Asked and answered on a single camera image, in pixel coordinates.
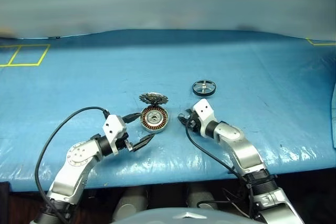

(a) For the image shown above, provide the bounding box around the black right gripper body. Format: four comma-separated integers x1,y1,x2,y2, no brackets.
185,110,202,134

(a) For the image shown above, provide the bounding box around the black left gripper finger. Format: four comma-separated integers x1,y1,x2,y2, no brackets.
131,133,156,153
122,112,144,124

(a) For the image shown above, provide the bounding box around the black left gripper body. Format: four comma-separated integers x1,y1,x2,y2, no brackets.
116,131,134,153

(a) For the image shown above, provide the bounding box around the motor housing with copper windings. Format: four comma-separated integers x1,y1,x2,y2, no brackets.
141,105,170,133

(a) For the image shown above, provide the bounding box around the black spoked rotor ring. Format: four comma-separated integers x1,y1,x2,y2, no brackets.
192,79,218,97

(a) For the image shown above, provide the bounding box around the grey rounded cylinder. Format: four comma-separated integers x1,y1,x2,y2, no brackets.
112,187,148,222
186,184,218,210

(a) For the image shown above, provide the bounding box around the blue plastic table cover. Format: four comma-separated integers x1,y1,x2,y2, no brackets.
0,29,336,192

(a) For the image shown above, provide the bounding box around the grey rounded robot torso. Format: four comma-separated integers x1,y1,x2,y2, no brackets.
110,207,263,224

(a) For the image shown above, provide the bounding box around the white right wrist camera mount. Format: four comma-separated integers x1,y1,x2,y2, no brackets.
193,99,218,138

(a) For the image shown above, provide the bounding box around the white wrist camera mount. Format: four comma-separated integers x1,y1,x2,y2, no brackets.
193,99,218,138
102,115,128,155

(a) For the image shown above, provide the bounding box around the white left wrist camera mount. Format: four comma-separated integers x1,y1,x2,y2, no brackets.
102,115,128,155

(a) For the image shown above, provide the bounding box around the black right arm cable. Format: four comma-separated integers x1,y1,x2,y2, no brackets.
185,125,249,183

